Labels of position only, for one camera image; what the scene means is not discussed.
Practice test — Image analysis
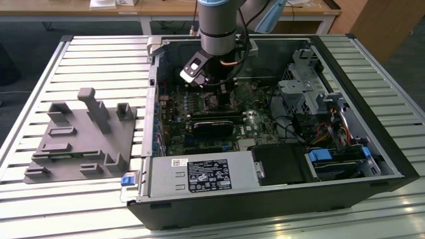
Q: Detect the white box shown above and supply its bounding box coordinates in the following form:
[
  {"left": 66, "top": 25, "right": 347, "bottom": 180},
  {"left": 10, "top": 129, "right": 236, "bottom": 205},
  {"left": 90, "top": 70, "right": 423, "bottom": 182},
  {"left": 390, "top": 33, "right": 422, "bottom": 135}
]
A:
[{"left": 89, "top": 0, "right": 117, "bottom": 10}]

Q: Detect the coloured power wire bundle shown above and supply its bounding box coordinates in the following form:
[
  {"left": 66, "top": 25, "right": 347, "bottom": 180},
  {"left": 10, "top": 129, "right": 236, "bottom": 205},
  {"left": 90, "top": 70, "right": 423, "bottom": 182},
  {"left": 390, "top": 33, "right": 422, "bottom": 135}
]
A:
[{"left": 314, "top": 121, "right": 352, "bottom": 147}]

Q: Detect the grey power supply unit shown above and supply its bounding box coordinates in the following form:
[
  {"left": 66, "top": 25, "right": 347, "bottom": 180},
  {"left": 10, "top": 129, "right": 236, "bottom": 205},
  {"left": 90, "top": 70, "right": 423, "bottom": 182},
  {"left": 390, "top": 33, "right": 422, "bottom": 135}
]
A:
[{"left": 145, "top": 150, "right": 258, "bottom": 197}]

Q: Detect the metal disk bay cage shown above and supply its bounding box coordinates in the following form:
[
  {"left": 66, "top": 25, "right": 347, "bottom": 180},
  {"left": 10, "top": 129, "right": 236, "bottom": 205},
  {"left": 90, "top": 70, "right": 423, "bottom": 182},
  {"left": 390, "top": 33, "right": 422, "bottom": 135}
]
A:
[{"left": 276, "top": 48, "right": 332, "bottom": 116}]

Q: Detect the wooden desk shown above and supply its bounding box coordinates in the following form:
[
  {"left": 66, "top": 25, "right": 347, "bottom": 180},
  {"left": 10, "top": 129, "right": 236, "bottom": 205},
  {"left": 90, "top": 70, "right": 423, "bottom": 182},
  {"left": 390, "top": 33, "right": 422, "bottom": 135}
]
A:
[{"left": 0, "top": 0, "right": 342, "bottom": 35}]

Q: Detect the blue disk carrier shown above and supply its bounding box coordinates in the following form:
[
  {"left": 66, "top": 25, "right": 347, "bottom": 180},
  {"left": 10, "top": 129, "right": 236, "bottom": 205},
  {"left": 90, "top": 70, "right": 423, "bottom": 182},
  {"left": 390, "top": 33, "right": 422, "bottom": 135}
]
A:
[{"left": 307, "top": 148, "right": 332, "bottom": 165}]

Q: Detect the black open PC case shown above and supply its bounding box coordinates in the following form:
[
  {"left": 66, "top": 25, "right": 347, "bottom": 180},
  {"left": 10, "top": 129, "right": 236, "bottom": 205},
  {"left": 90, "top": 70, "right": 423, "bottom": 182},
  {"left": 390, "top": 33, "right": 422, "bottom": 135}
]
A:
[{"left": 125, "top": 34, "right": 419, "bottom": 231}]

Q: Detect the black plastic air shroud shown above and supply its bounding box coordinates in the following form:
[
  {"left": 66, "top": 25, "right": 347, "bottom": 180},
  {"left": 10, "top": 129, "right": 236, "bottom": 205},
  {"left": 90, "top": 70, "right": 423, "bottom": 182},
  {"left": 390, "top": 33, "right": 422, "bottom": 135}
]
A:
[{"left": 247, "top": 144, "right": 314, "bottom": 186}]

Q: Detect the black wire bundle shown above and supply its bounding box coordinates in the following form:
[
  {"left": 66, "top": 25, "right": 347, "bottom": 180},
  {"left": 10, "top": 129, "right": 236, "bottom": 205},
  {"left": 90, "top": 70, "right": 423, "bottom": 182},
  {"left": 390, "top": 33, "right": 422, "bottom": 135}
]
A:
[{"left": 271, "top": 116, "right": 310, "bottom": 145}]

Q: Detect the black graphics card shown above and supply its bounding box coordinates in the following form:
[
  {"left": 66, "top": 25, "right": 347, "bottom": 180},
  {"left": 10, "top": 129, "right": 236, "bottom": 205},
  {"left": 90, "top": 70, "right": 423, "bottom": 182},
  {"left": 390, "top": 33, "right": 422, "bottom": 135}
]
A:
[{"left": 190, "top": 119, "right": 234, "bottom": 139}]

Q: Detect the wooden cabinet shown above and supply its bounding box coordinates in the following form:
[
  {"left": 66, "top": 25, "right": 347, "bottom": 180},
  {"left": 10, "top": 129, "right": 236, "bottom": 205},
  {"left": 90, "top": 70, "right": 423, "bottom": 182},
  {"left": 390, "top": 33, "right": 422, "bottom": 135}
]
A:
[{"left": 350, "top": 0, "right": 425, "bottom": 64}]

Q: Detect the green motherboard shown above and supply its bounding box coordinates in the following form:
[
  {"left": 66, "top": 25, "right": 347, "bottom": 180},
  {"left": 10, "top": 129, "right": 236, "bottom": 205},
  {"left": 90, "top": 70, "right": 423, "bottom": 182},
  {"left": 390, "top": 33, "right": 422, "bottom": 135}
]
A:
[{"left": 155, "top": 79, "right": 278, "bottom": 156}]

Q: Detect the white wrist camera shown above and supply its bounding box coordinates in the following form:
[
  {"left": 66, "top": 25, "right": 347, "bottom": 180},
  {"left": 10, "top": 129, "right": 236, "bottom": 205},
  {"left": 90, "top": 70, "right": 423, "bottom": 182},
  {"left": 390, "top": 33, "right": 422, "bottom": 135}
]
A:
[{"left": 179, "top": 50, "right": 213, "bottom": 88}]

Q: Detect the black CPU socket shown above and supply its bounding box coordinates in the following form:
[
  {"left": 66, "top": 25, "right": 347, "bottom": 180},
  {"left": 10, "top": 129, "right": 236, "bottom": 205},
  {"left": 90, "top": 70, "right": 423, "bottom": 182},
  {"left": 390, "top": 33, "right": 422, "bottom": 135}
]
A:
[{"left": 205, "top": 92, "right": 238, "bottom": 110}]

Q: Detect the metal socket cover frame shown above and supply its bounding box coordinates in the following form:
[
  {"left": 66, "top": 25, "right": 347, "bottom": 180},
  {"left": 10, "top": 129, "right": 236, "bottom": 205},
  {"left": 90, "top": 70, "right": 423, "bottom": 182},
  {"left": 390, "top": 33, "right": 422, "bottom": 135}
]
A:
[{"left": 231, "top": 83, "right": 259, "bottom": 108}]

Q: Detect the black camera cable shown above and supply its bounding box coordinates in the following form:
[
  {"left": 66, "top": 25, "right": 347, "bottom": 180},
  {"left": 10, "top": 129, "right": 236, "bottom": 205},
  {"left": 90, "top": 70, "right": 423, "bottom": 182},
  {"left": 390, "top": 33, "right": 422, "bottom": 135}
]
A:
[{"left": 236, "top": 7, "right": 252, "bottom": 84}]

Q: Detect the grey parts rack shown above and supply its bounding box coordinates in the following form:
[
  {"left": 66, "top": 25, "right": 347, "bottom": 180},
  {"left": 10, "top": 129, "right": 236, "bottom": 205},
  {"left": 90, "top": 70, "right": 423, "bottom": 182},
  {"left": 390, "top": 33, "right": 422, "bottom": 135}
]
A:
[{"left": 22, "top": 87, "right": 137, "bottom": 185}]

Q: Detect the black RAM slot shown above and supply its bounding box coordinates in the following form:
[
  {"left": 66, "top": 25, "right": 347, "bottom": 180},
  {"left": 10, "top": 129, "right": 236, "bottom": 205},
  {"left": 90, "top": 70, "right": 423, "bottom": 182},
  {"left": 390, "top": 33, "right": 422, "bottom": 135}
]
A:
[
  {"left": 191, "top": 116, "right": 242, "bottom": 122},
  {"left": 190, "top": 112, "right": 240, "bottom": 118}
]

